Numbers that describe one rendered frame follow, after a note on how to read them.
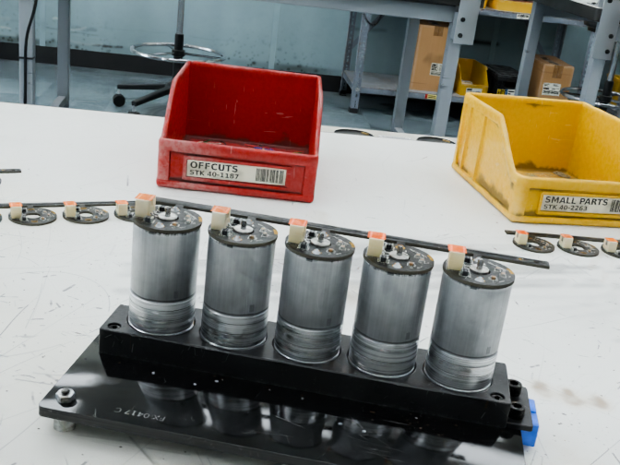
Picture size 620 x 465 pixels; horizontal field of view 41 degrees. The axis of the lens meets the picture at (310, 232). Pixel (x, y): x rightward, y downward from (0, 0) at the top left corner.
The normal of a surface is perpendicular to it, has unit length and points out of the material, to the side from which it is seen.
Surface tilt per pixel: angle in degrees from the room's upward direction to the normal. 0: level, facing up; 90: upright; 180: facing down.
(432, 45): 90
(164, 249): 90
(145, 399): 0
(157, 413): 0
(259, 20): 90
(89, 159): 0
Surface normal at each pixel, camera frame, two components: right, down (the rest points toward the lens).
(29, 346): 0.11, -0.93
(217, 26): 0.09, 0.36
